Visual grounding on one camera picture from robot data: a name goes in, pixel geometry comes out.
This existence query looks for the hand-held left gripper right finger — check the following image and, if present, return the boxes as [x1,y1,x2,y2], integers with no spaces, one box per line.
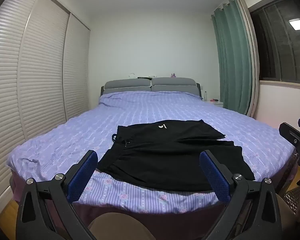
[199,149,283,240]

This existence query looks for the white louvred wardrobe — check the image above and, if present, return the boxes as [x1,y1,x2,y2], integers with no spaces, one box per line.
[0,0,91,215]

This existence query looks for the dark window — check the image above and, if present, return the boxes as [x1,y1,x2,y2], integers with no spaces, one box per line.
[249,0,300,85]

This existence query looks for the bed with purple floral sheet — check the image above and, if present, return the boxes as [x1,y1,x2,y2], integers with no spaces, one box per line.
[6,91,300,240]

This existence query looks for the white curtain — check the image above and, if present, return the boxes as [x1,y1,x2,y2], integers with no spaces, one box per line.
[236,0,261,118]

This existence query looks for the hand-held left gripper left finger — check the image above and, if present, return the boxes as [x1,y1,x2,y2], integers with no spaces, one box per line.
[16,149,98,240]

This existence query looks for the green curtain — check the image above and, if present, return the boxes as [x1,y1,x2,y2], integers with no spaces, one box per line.
[211,0,253,117]

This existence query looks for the brown wicker basket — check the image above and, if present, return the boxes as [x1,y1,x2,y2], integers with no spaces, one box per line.
[284,187,300,213]

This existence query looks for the black pants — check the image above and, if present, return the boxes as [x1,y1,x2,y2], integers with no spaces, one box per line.
[97,119,255,192]

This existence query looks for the beige round stool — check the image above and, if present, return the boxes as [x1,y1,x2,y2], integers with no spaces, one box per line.
[275,194,300,240]
[89,212,157,240]

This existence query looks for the grey padded headboard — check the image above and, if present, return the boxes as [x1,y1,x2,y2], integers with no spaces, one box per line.
[101,77,203,100]

